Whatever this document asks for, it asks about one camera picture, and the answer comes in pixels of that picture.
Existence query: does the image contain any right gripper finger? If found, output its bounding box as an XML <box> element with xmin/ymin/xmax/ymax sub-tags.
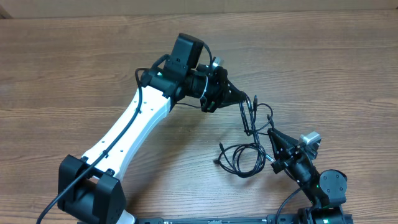
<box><xmin>267</xmin><ymin>129</ymin><xmax>291</xmax><ymax>161</ymax></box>
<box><xmin>272</xmin><ymin>128</ymin><xmax>299</xmax><ymax>151</ymax></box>

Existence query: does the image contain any black thin usb cable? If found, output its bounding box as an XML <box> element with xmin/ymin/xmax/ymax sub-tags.
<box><xmin>213</xmin><ymin>95</ymin><xmax>275</xmax><ymax>175</ymax></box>

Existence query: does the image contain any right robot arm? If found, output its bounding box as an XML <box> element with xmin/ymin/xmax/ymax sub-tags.
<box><xmin>267</xmin><ymin>128</ymin><xmax>353</xmax><ymax>224</ymax></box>

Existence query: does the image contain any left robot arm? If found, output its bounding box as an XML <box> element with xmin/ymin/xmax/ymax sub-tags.
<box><xmin>54</xmin><ymin>33</ymin><xmax>246</xmax><ymax>223</ymax></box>

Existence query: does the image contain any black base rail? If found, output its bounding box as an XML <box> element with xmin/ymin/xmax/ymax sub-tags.
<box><xmin>135</xmin><ymin>214</ymin><xmax>354</xmax><ymax>224</ymax></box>

